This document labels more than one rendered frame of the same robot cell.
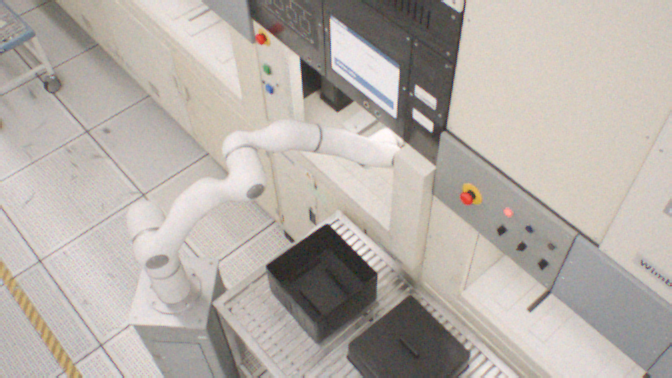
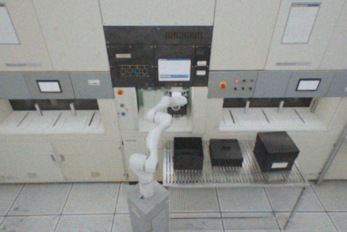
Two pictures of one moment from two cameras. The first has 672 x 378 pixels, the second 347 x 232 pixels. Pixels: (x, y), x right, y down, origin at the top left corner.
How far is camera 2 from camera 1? 1.57 m
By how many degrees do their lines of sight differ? 40
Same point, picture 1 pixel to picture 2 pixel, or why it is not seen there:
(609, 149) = (263, 37)
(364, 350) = (218, 156)
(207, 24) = (62, 123)
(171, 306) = (153, 196)
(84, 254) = not seen: outside the picture
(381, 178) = not seen: hidden behind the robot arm
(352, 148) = (177, 100)
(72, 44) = not seen: outside the picture
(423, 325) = (221, 142)
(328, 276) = (183, 154)
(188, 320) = (162, 195)
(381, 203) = (177, 127)
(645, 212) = (276, 47)
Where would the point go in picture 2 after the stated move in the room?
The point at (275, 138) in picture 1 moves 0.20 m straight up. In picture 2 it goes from (167, 101) to (166, 79)
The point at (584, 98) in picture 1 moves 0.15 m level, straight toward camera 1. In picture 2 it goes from (254, 27) to (267, 32)
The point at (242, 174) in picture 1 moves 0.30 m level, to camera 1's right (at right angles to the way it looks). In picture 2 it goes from (166, 116) to (188, 100)
